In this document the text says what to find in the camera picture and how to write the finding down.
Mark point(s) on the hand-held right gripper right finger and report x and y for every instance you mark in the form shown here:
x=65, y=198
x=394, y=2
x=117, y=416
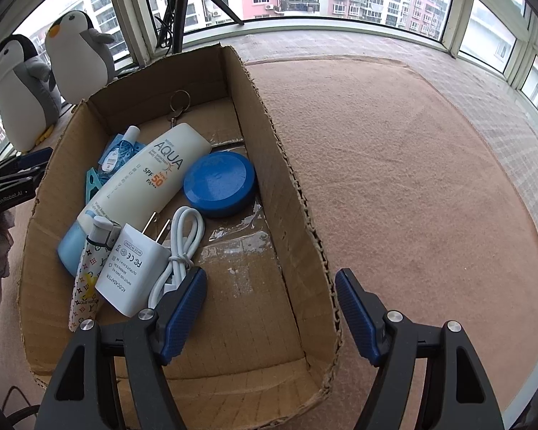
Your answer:
x=356, y=313

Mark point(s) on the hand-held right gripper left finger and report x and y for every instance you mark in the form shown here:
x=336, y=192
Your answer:
x=184, y=313

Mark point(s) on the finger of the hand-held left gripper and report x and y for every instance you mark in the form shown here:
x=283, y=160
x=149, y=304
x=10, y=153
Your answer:
x=33, y=157

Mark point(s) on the teal clothes peg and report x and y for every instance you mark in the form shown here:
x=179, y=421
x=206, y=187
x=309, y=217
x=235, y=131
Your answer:
x=93, y=183

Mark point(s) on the cardboard box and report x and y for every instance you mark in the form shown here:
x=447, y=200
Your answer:
x=251, y=322

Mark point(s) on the white power adapter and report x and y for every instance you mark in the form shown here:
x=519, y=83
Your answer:
x=130, y=268

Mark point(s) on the small clear blue bottle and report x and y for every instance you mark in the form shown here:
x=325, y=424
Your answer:
x=116, y=152

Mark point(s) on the patterned white tube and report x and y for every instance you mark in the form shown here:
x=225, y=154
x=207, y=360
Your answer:
x=87, y=277

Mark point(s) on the blue phone stand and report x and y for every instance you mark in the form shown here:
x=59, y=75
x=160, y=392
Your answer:
x=139, y=147

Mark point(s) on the white sunscreen tube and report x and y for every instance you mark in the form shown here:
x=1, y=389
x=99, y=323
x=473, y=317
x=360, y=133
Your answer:
x=161, y=174

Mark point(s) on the blue round case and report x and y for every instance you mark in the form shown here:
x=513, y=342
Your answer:
x=219, y=183

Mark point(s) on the metal keyring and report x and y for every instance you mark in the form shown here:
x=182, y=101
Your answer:
x=174, y=121

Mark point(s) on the large penguin plush toy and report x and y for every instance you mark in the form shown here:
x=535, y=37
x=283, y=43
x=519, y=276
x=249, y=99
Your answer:
x=22, y=94

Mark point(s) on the small penguin plush toy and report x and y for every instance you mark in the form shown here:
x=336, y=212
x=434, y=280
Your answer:
x=78, y=53

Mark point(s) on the brown blanket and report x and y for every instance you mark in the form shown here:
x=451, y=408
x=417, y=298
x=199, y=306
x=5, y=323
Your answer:
x=408, y=188

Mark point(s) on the black tripod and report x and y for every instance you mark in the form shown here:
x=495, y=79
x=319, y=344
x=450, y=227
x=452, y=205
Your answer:
x=179, y=9

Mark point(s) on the checkered mat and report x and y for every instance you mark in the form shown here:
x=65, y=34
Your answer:
x=497, y=112

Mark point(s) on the white window frame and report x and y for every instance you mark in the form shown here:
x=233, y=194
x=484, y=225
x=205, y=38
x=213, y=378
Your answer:
x=125, y=18

